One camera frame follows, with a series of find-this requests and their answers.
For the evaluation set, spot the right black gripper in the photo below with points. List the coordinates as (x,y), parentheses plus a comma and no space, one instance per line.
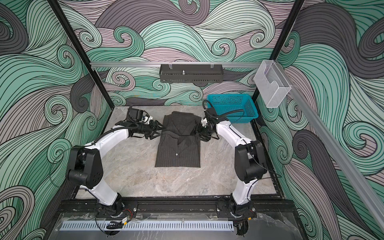
(204,138)

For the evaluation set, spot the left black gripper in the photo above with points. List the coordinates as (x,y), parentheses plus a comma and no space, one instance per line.
(153,130)

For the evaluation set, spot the dark pinstriped long sleeve shirt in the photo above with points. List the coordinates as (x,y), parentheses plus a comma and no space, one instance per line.
(179,144)

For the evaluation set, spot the teal plastic basket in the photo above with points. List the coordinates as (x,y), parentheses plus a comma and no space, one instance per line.
(239,108)

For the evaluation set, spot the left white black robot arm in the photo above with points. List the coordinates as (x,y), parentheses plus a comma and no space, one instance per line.
(85,168)

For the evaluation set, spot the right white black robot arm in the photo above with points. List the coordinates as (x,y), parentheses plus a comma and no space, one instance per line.
(249,156)

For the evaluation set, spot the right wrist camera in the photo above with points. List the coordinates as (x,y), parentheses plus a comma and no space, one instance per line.
(204,122)

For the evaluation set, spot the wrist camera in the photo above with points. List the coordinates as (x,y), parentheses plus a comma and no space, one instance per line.
(204,122)
(137,115)

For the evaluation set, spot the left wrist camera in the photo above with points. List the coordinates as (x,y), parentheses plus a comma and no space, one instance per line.
(137,115)

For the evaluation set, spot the black perforated wall tray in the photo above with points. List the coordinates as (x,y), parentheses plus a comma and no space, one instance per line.
(191,73)

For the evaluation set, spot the right black frame post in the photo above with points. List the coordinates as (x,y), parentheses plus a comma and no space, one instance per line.
(287,27)

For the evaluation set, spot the black frame post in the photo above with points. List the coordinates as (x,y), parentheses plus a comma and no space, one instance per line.
(287,27)
(55,6)

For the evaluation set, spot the clear plastic wall bin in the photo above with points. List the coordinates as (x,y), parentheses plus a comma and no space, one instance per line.
(272,82)

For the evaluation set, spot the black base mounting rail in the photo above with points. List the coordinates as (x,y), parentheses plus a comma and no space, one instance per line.
(218,206)

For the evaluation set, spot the aluminium back wall rail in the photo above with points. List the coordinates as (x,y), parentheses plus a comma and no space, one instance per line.
(134,64)

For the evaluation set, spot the aluminium wall rail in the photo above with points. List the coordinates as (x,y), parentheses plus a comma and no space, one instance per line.
(134,64)
(308,104)

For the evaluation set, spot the white slotted cable duct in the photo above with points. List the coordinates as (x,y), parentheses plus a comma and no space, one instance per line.
(151,226)

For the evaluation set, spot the aluminium right wall rail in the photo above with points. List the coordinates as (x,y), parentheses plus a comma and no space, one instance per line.
(308,104)

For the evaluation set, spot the left black frame post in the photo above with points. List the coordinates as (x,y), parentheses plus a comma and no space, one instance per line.
(55,6)

